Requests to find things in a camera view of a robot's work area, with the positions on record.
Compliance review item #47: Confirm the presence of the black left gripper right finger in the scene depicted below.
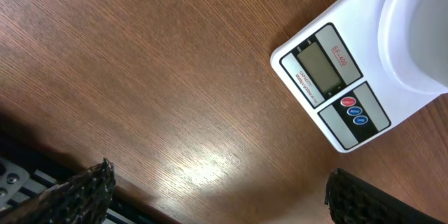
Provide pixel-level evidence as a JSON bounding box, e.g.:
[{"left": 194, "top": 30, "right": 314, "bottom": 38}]
[{"left": 324, "top": 168, "right": 440, "bottom": 224}]

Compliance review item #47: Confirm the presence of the grey metal base plate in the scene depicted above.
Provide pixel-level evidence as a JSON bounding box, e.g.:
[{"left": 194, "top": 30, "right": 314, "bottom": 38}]
[{"left": 1, "top": 157, "right": 30, "bottom": 211}]

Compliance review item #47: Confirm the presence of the white round bowl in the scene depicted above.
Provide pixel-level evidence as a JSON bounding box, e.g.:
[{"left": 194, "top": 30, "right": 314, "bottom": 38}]
[{"left": 378, "top": 0, "right": 447, "bottom": 95}]

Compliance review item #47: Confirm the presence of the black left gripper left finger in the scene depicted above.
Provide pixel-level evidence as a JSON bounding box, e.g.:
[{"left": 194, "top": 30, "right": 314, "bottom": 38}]
[{"left": 1, "top": 159, "right": 116, "bottom": 224}]

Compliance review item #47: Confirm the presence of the white digital kitchen scale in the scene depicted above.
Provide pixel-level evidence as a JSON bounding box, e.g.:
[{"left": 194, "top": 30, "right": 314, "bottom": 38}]
[{"left": 270, "top": 0, "right": 443, "bottom": 153}]

